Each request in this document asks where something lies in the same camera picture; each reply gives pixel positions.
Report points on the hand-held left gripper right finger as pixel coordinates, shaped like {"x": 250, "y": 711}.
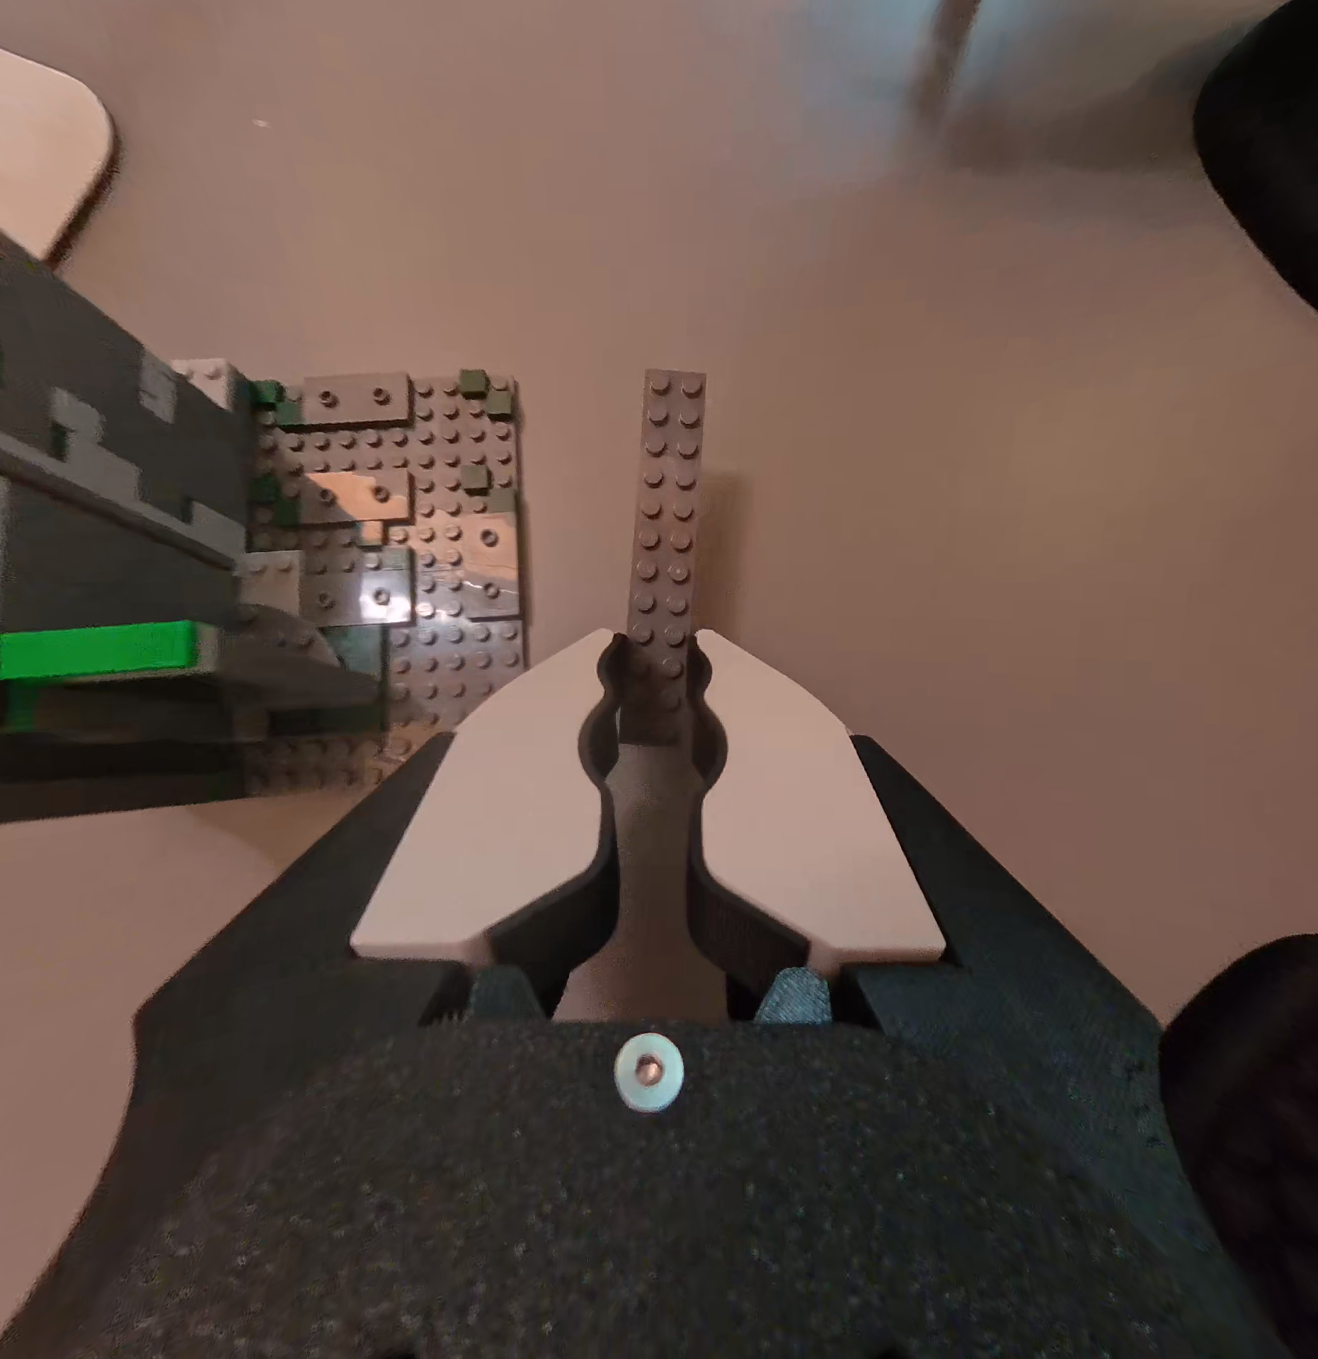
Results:
{"x": 820, "y": 827}

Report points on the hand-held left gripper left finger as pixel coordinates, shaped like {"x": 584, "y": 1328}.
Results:
{"x": 500, "y": 827}

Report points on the long grey brick plate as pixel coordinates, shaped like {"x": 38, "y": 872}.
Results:
{"x": 668, "y": 509}

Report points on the grey green brick model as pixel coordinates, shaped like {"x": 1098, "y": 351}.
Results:
{"x": 137, "y": 509}

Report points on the grey desk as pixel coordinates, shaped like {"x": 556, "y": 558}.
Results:
{"x": 990, "y": 530}

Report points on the black chair armrest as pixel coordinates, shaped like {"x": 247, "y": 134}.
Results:
{"x": 1262, "y": 1148}
{"x": 1285, "y": 138}

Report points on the white book stand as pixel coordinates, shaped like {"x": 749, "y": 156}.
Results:
{"x": 32, "y": 138}

